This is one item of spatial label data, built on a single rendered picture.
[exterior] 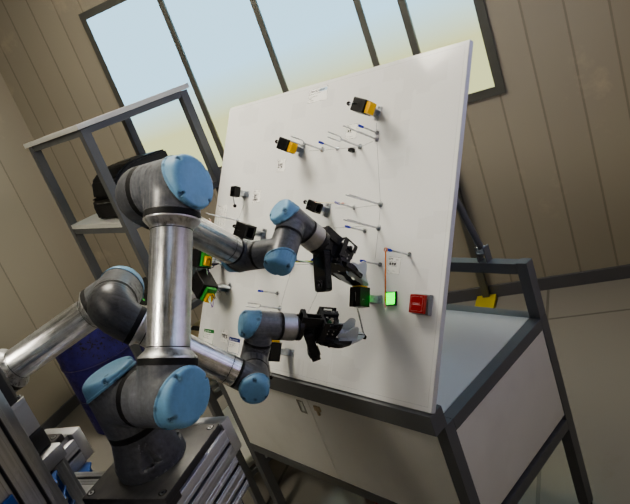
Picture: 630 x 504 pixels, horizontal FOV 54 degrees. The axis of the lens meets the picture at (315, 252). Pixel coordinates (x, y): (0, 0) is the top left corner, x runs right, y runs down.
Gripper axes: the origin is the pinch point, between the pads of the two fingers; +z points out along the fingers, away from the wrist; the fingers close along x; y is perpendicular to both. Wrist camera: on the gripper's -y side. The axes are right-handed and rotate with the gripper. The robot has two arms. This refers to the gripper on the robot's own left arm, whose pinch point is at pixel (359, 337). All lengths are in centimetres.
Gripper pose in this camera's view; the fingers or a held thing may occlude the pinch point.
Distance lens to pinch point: 178.5
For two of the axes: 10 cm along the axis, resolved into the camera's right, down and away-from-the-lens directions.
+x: -2.3, -6.0, 7.7
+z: 9.2, 1.1, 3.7
